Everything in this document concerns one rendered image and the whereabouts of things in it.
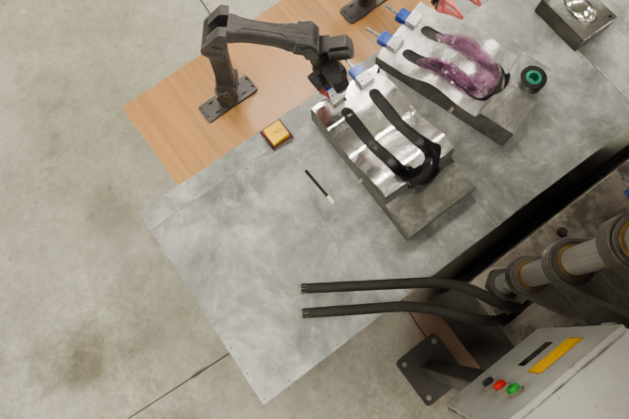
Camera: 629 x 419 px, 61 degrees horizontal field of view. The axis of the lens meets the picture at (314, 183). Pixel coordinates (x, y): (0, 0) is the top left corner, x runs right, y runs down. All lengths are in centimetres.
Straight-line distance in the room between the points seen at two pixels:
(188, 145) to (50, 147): 124
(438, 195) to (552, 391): 79
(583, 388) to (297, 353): 85
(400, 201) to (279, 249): 40
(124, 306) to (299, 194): 119
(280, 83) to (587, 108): 101
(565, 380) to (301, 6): 145
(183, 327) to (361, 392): 82
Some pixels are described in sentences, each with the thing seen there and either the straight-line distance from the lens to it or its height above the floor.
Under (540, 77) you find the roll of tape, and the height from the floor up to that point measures 94.
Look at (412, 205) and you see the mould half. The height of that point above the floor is 86.
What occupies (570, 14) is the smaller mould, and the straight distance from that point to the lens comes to 204.
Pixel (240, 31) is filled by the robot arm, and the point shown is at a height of 125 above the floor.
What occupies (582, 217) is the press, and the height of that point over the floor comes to 79.
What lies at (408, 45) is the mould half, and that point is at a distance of 185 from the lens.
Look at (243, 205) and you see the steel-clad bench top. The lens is 170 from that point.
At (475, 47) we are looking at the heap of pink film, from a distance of 183.
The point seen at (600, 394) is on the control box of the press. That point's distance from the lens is 107.
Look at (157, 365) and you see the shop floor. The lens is 254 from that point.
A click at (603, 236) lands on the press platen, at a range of 104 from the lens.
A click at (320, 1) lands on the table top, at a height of 80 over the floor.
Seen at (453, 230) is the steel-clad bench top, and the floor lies 80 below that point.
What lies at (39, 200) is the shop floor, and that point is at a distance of 286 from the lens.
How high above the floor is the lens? 243
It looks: 74 degrees down
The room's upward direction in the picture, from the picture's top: 5 degrees counter-clockwise
